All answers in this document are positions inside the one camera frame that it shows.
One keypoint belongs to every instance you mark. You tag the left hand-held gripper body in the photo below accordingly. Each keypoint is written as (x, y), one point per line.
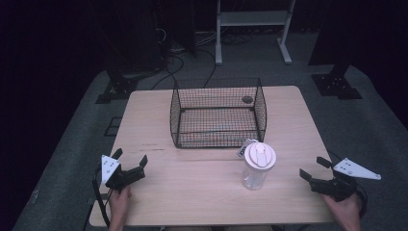
(123, 178)

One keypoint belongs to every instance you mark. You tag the clear bottle with white lid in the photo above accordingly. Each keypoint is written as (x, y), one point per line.
(258, 160)

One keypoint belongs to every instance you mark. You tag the black square floor frame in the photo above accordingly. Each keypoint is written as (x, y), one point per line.
(113, 126)

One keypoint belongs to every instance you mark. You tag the small dark round object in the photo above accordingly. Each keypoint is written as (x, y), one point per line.
(247, 99)

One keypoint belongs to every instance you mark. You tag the white tag with dark print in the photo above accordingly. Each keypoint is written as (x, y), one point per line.
(243, 149)

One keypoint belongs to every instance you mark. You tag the person's right hand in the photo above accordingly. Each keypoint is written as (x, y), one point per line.
(344, 210)

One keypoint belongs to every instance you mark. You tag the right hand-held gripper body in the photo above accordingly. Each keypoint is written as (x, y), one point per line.
(340, 184)

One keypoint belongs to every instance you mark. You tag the black stand base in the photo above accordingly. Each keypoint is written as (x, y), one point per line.
(335, 85)
(117, 89)

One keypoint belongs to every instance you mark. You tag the white metal stand frame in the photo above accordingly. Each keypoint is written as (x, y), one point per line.
(219, 38)

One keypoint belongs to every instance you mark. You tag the person's left hand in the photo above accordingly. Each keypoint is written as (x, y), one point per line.
(119, 202)

